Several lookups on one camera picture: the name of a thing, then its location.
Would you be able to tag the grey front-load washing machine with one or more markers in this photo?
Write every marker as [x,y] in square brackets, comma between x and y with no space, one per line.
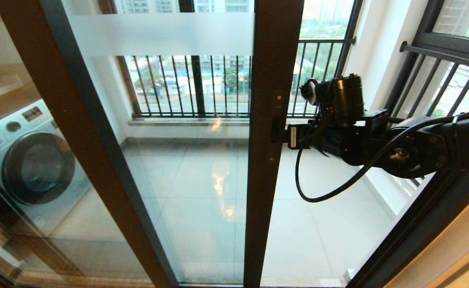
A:
[34,168]

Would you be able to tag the brown framed fixed glass door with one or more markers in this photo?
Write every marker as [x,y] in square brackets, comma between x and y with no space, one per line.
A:
[78,140]

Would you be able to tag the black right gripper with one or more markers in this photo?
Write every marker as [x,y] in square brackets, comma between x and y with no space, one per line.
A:
[318,138]

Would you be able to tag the short grey stone window sill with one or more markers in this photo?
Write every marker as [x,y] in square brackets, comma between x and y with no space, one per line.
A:
[390,188]

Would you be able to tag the long grey stone window sill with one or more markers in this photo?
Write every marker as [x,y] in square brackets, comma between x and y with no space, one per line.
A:
[194,122]

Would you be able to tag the sliding glass door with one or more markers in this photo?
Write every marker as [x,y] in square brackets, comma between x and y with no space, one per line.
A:
[274,60]

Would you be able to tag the wide black window railing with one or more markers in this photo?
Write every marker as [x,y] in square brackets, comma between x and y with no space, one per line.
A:
[196,84]

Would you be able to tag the narrow black window railing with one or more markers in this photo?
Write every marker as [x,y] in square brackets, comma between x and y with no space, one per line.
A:
[450,52]

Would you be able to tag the dark door frame with track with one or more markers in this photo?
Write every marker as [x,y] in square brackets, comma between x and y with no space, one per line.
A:
[418,232]

